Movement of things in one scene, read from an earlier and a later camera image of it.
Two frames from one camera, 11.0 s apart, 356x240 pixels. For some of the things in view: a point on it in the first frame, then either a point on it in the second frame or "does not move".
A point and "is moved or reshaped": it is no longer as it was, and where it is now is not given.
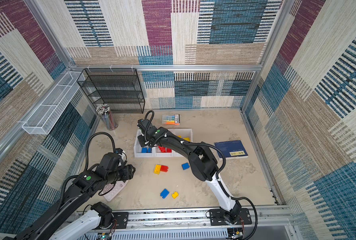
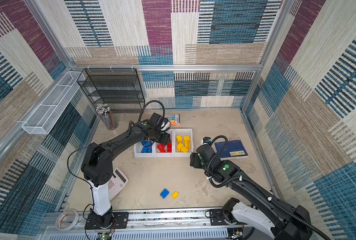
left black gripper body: (125, 172) → (161, 138)
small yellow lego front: (175, 195) does not move
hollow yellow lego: (157, 169) is moved or reshaped
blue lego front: (164, 193) does not move
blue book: (234, 149) does not move
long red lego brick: (162, 149) does not move
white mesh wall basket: (39, 122) does not move
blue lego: (185, 166) is moved or reshaped
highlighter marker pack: (171, 119) does not move
